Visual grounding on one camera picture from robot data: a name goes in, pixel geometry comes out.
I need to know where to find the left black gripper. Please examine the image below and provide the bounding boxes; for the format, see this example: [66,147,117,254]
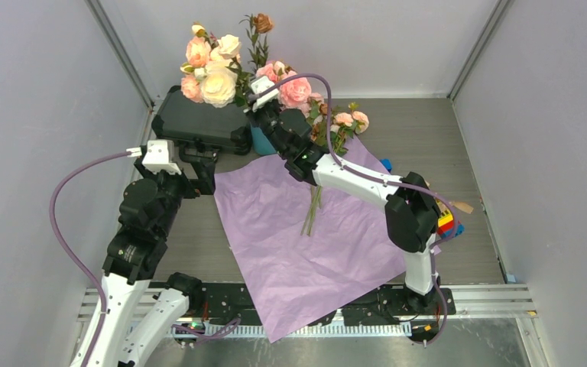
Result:
[137,156,215,235]

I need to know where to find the large pink rose stem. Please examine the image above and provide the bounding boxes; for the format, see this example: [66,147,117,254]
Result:
[256,61,312,109]

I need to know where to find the pink flower bouquet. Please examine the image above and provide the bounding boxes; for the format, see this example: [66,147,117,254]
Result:
[296,91,371,238]

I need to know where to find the cream white rose stem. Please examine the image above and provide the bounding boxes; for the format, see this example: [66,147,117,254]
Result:
[194,60,238,108]

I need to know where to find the purple and pink wrapping paper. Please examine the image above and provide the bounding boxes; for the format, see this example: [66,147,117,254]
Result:
[213,136,443,344]

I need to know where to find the small peach rose stem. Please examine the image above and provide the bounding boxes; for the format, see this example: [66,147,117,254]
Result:
[210,34,242,65]

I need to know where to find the brown rose flower stem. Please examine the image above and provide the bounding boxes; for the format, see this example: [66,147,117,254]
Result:
[240,13,274,71]

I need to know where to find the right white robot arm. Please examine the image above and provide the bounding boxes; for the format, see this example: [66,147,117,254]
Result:
[244,102,439,314]

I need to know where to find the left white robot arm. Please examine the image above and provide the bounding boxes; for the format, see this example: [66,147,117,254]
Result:
[71,140,205,366]

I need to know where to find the teal vase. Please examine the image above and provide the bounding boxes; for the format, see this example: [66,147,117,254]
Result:
[250,125,277,156]

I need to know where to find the black carrying case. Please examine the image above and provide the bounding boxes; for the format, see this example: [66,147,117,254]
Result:
[151,85,252,155]

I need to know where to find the small blue brick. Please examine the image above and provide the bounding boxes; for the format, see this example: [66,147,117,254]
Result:
[380,159,393,173]

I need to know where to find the peach artificial roses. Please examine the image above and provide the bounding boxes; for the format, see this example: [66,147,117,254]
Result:
[180,23,218,103]

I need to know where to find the yellow window block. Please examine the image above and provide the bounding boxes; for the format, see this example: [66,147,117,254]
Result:
[436,200,453,227]

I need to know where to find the red flat brick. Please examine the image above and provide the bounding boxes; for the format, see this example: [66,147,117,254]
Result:
[437,221,454,238]

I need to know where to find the blue flat brick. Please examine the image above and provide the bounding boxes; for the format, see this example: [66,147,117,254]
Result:
[445,222,465,237]

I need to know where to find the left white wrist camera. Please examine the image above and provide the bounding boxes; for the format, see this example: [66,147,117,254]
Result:
[125,139,182,177]

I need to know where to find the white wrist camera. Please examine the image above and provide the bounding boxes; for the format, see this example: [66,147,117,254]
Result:
[247,76,279,112]
[125,139,182,177]

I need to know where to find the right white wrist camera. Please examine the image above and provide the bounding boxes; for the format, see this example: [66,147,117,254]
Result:
[247,76,279,112]

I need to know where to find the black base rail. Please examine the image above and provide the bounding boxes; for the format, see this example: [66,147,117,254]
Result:
[186,283,456,326]

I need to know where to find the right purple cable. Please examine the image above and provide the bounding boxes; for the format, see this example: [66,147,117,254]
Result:
[260,73,462,348]

